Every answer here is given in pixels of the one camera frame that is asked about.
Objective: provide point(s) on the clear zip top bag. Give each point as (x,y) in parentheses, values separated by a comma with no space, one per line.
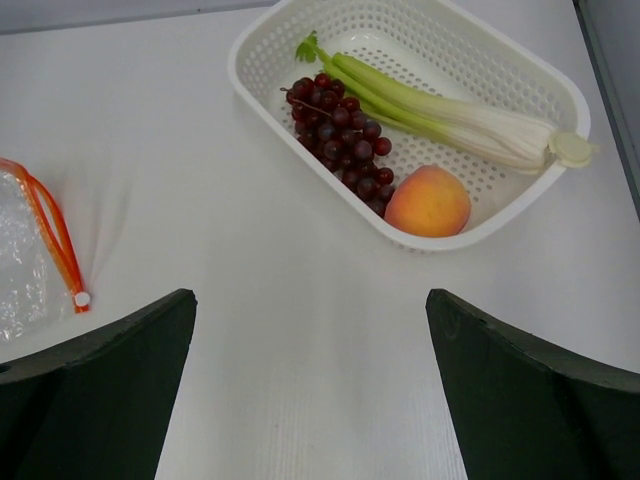
(41,281)

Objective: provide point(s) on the white perforated plastic basket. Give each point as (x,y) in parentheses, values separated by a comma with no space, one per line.
(447,89)

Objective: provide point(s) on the orange fake peach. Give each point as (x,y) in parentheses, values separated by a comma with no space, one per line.
(431,203)

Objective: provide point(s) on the green fake scallion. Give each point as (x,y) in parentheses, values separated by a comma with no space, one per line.
(514,140)

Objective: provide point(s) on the purple fake grapes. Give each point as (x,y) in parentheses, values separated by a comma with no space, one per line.
(330,123)

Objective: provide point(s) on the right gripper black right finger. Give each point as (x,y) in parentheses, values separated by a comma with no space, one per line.
(525,408)

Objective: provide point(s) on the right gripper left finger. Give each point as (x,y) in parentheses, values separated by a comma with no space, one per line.
(97,406)

